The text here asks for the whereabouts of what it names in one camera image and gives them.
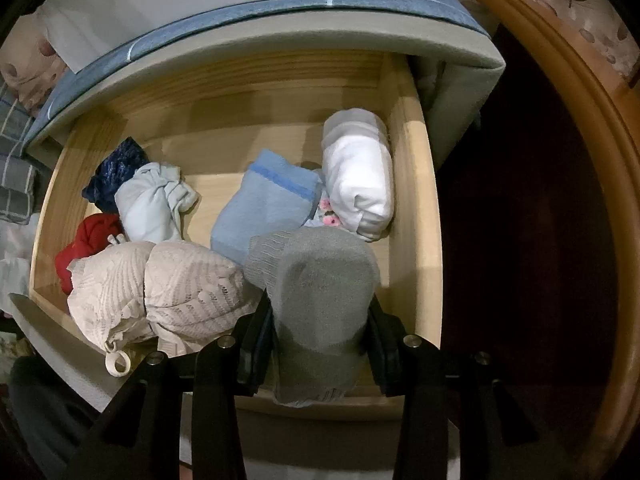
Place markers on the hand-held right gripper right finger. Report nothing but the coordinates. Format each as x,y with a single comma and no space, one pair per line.
385,360

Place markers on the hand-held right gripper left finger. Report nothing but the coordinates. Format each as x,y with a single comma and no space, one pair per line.
252,355

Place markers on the grey sock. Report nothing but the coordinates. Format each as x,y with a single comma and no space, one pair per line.
320,300

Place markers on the beige ribbed knit garment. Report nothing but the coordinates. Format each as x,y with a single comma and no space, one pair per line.
175,285

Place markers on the white patterned sock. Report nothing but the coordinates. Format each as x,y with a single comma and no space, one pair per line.
327,212

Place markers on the pale white knotted underwear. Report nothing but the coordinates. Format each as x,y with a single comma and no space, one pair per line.
145,205

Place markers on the wooden drawer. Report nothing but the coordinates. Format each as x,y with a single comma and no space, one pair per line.
225,125

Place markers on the navy floral underwear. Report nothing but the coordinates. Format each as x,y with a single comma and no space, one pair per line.
112,170

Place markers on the white rolled underwear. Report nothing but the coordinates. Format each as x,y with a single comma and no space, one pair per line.
357,175

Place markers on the red underwear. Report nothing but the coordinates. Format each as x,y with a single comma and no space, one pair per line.
85,245

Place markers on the light blue sock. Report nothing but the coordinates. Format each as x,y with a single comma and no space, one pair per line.
255,210

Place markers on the grey plaid cloth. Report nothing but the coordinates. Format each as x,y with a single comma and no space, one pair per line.
15,160

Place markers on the white shoe box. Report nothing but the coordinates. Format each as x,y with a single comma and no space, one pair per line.
175,5

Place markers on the pink floral fabric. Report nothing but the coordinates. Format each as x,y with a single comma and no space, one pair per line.
25,70

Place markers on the patterned bed sheet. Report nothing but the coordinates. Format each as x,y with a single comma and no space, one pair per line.
600,10

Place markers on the curved wooden bed frame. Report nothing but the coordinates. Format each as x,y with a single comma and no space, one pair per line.
600,135

